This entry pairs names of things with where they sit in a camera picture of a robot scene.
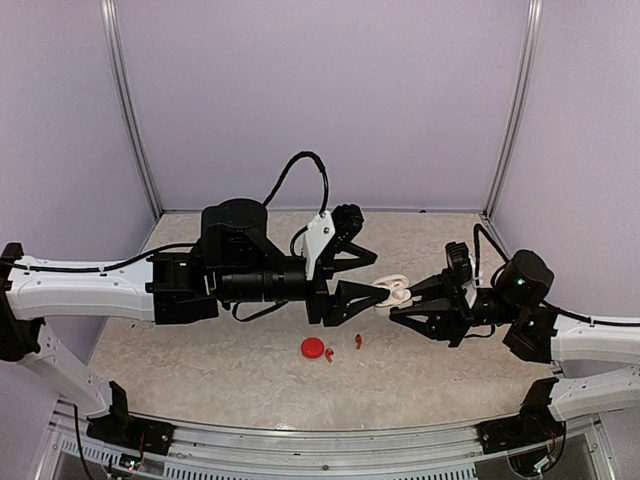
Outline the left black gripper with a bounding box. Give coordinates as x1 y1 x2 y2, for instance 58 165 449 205
220 245 391 326

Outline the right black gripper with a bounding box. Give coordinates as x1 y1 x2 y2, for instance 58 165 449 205
387 269 522 349

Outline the white earbud charging case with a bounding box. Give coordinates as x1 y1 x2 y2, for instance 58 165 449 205
373 274 412 309

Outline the red round charging case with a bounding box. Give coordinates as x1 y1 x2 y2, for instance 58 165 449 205
300 337 325 360

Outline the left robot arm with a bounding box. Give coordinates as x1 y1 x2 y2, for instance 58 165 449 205
1 198 389 445

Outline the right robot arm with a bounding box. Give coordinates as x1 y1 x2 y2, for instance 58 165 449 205
389 243 639 444

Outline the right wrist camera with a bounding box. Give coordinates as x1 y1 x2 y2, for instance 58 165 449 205
445 242 478 307

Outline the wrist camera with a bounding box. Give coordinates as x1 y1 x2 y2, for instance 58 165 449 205
445 242 478 307
302 204 364 281

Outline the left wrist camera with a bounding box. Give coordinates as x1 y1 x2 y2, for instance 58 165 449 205
302 204 364 281

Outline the right camera cable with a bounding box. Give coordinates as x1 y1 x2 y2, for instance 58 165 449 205
472 223 511 286

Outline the camera cable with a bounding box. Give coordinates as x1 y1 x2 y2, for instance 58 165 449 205
262 151 331 214
472 223 511 286

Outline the left camera cable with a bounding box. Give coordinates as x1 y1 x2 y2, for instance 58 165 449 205
262 151 331 214

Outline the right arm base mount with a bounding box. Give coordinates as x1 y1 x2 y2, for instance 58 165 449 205
477 415 566 454

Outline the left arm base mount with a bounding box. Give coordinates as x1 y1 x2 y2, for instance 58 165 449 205
87 416 175 456

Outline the right aluminium frame post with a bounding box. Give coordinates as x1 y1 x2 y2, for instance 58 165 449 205
483 0 543 220

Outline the aluminium frame post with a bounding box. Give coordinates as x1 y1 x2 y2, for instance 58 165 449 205
483 0 543 220
100 0 164 222

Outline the front aluminium rail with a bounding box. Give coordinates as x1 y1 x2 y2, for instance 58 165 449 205
27 401 619 479

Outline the left aluminium frame post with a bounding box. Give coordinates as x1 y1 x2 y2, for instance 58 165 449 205
100 0 164 222

